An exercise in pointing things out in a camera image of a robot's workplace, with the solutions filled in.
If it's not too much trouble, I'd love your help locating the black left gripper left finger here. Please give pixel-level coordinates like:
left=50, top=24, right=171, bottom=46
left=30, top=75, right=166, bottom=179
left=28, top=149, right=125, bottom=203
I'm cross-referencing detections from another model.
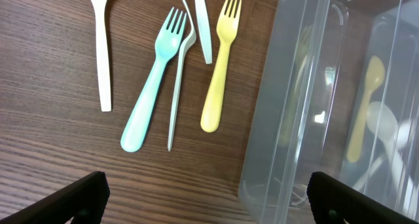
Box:
left=1, top=171, right=110, bottom=224

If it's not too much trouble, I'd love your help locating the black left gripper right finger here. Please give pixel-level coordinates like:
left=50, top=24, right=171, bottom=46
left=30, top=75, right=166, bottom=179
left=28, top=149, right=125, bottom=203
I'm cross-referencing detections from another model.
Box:
left=306, top=172, right=416, bottom=224

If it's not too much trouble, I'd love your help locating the white plastic spoon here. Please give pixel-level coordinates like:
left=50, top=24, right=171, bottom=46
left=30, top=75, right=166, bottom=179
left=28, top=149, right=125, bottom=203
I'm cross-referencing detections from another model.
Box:
left=352, top=101, right=418, bottom=219

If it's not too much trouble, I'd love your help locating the yellow spoon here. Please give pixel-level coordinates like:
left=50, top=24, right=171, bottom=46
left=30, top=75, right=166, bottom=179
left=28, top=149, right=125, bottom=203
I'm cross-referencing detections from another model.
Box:
left=346, top=56, right=386, bottom=162

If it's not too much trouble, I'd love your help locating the teal thick-handled fork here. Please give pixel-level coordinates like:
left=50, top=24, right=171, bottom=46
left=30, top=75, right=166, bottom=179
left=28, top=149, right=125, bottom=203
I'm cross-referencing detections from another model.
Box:
left=120, top=7, right=187, bottom=153

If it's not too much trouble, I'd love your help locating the thin translucent white fork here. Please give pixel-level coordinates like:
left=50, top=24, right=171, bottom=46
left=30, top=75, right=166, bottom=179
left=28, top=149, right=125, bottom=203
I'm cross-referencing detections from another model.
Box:
left=168, top=0, right=196, bottom=151

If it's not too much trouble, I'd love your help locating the cream fork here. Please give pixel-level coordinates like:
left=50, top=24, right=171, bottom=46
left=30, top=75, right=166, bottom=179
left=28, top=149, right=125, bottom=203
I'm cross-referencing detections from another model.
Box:
left=91, top=0, right=112, bottom=112

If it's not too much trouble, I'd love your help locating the yellow thick-handled fork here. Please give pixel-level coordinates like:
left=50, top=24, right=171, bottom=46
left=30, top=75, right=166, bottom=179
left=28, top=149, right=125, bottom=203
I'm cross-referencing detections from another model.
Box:
left=200, top=0, right=242, bottom=132

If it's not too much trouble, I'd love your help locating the white long plastic fork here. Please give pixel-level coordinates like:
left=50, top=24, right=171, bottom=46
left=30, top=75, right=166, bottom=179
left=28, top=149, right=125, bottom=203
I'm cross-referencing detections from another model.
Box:
left=194, top=0, right=212, bottom=64

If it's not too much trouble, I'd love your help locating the clear right plastic container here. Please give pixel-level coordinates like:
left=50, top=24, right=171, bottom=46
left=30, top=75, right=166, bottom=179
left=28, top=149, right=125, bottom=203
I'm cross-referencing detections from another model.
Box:
left=382, top=0, right=418, bottom=214

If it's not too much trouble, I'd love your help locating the clear plastic container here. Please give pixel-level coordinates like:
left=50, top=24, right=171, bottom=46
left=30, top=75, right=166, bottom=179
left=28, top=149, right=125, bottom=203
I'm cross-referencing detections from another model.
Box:
left=382, top=0, right=418, bottom=214
left=238, top=0, right=407, bottom=223

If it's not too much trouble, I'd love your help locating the clear left plastic container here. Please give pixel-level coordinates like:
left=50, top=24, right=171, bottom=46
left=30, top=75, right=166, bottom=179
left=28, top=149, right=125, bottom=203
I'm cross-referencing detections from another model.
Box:
left=238, top=0, right=407, bottom=223

